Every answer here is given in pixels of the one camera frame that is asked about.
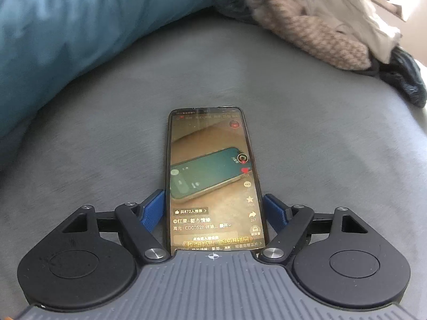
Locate checked pink cloth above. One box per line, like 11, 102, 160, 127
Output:
245, 0, 371, 71

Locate black smartphone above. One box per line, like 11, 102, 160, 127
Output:
166, 106, 268, 252

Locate dark furry garment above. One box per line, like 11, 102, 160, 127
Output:
362, 46, 426, 108

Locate folded beige garment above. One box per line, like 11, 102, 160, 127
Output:
306, 0, 402, 64

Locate blue duvet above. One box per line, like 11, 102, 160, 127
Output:
1, 0, 213, 168

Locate grey-blue bed blanket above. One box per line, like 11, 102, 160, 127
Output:
0, 13, 427, 317

